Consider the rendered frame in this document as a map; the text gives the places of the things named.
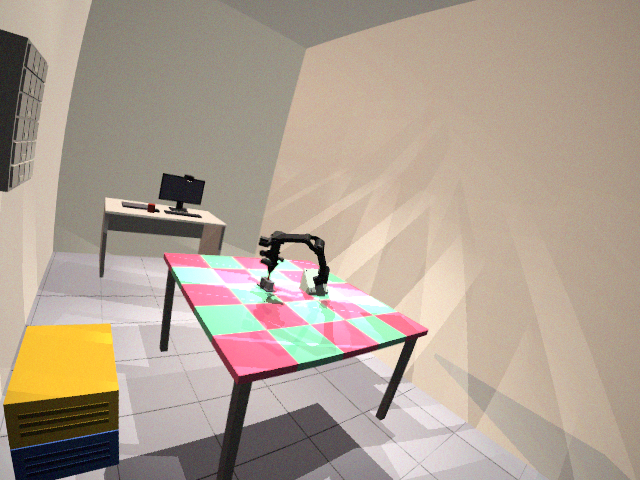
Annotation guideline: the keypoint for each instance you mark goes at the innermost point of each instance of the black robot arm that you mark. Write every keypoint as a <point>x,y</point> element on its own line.
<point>278,237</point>

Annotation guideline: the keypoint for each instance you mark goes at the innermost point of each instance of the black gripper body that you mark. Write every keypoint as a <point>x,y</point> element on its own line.
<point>273,258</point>

